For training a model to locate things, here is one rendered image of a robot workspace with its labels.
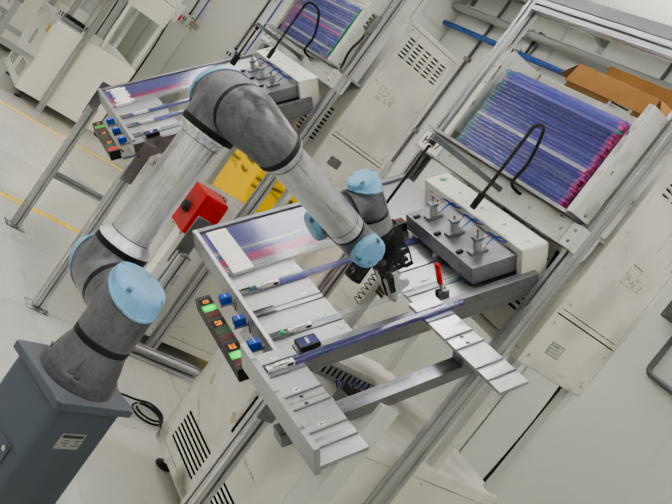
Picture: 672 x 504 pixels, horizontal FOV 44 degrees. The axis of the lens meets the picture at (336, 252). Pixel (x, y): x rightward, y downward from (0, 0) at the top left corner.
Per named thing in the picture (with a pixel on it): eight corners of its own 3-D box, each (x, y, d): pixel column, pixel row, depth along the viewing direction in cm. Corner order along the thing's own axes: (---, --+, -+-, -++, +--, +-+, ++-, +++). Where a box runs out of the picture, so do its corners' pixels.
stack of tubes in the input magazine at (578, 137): (561, 206, 210) (629, 118, 207) (454, 138, 251) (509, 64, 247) (587, 227, 218) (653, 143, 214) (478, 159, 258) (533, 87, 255)
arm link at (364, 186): (336, 178, 190) (367, 162, 193) (348, 217, 197) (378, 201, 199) (352, 191, 184) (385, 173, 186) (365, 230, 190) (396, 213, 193)
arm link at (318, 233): (321, 229, 180) (363, 206, 183) (297, 206, 188) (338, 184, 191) (329, 256, 185) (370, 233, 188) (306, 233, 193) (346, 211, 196)
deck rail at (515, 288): (281, 381, 192) (278, 360, 189) (278, 377, 194) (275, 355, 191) (537, 293, 215) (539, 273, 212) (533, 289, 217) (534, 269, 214)
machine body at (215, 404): (206, 618, 217) (348, 434, 209) (143, 449, 273) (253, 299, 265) (373, 651, 256) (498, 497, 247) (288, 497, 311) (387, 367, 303)
